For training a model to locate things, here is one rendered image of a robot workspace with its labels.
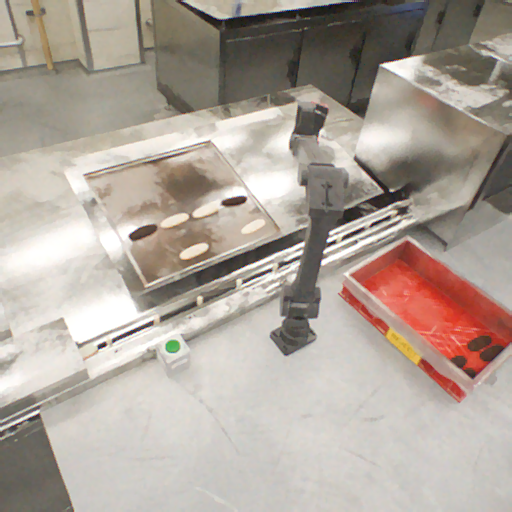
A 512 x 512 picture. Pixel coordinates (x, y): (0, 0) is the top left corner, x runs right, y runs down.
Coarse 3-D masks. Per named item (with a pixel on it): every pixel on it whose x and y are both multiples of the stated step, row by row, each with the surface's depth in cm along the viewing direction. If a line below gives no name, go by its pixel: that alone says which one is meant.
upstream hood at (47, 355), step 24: (24, 336) 114; (48, 336) 114; (0, 360) 109; (24, 360) 109; (48, 360) 110; (72, 360) 110; (0, 384) 104; (24, 384) 105; (48, 384) 105; (72, 384) 111; (0, 408) 101; (24, 408) 106
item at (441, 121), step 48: (480, 48) 178; (384, 96) 161; (432, 96) 145; (480, 96) 146; (384, 144) 169; (432, 144) 151; (480, 144) 137; (384, 192) 178; (432, 192) 158; (480, 192) 147
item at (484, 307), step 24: (408, 240) 152; (360, 264) 141; (384, 264) 152; (408, 264) 156; (432, 264) 147; (360, 288) 134; (456, 288) 143; (480, 288) 138; (384, 312) 129; (480, 312) 140; (504, 312) 133; (408, 336) 125; (504, 336) 137; (432, 360) 121; (504, 360) 121; (480, 384) 115
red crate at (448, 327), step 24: (384, 288) 148; (408, 288) 149; (432, 288) 150; (360, 312) 139; (408, 312) 142; (432, 312) 143; (456, 312) 143; (384, 336) 134; (432, 336) 136; (456, 336) 137; (480, 360) 131; (456, 384) 120
